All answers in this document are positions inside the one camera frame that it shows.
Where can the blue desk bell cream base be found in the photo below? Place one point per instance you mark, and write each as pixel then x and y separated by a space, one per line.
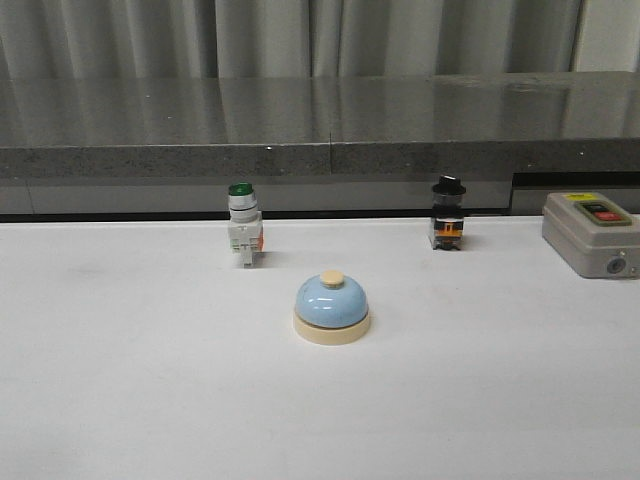
pixel 331 309

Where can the grey stone counter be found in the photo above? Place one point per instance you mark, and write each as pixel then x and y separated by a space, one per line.
pixel 164 147

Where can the grey curtain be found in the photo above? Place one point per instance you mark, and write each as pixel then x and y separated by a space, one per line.
pixel 273 39

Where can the green push button switch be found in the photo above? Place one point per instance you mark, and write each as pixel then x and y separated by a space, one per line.
pixel 245 228

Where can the black selector switch orange block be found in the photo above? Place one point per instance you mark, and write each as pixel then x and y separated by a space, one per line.
pixel 447 219

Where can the grey start stop switch box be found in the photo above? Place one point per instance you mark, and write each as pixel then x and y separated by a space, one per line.
pixel 594 235

